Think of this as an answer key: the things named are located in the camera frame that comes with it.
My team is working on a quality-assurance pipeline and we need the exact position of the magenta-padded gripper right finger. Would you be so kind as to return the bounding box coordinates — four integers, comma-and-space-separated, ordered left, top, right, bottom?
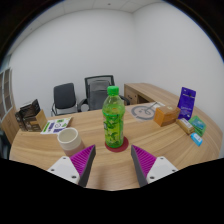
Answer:
130, 144, 180, 187

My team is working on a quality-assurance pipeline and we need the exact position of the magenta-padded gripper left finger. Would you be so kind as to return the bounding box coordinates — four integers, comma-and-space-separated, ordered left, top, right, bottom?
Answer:
46, 144, 97, 188

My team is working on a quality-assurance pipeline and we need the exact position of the green drink bottle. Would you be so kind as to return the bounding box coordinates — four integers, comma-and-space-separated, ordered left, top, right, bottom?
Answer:
101, 85, 125, 149

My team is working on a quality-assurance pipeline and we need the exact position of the white and maroon mug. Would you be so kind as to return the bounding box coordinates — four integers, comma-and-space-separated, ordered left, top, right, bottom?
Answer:
56, 127, 86, 158

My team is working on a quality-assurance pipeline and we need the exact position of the small blue box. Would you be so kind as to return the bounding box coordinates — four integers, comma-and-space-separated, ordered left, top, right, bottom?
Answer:
189, 132, 204, 147

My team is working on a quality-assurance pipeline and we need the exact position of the long tan box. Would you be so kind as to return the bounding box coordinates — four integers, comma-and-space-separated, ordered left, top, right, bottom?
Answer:
175, 117, 195, 135

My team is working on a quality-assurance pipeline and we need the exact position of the orange cardboard box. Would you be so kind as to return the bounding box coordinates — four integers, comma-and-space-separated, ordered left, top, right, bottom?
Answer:
153, 105, 181, 127

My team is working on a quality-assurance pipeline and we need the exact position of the flat green box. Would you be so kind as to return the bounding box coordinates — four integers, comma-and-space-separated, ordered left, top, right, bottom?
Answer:
188, 115, 207, 137

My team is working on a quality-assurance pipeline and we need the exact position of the dark brown printed carton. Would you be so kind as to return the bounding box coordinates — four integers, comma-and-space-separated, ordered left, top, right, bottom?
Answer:
14, 111, 30, 132

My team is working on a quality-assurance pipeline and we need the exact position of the black flat carton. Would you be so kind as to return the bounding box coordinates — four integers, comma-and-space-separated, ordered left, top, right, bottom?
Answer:
19, 98, 42, 118

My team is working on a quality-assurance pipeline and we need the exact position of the purple standing pouch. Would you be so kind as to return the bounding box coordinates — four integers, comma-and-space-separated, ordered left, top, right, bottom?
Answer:
177, 86, 197, 121

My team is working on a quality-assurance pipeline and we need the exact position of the dark armless visitor chair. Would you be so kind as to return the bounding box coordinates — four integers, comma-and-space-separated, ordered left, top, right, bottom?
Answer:
50, 82, 79, 117

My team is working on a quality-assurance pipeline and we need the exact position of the wooden side desk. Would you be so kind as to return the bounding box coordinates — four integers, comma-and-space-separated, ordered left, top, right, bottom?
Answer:
123, 82, 181, 108

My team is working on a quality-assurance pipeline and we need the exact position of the black mesh office chair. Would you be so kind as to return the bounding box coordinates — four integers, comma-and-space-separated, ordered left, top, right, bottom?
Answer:
77, 74, 132, 113

